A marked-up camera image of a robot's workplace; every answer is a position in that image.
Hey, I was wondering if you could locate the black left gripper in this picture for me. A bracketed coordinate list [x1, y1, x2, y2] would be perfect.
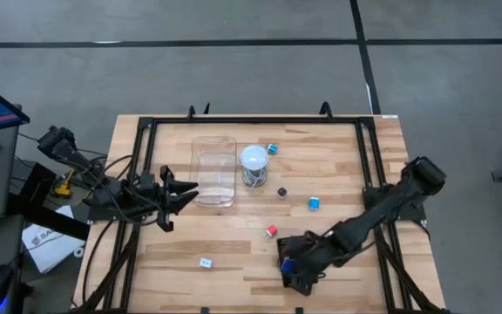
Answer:
[139, 164, 200, 234]

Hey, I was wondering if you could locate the black slotted plastic basket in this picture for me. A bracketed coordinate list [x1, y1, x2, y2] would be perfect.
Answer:
[275, 234, 322, 297]

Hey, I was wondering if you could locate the clear plastic bin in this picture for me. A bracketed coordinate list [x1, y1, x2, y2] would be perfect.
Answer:
[189, 135, 239, 208]

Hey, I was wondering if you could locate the yellow hand tool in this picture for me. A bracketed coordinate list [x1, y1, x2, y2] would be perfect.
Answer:
[53, 168, 77, 199]

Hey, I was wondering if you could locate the white paper sheet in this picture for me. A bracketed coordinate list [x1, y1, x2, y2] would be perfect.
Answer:
[20, 204, 88, 274]

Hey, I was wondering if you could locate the white lamp power cable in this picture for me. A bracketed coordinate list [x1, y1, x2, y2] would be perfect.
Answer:
[241, 167, 268, 189]

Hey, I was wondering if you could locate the black aluminium table frame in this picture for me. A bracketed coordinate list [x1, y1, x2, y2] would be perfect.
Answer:
[74, 101, 447, 314]

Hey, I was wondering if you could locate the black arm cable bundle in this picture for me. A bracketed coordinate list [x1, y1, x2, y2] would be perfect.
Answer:
[79, 153, 148, 307]

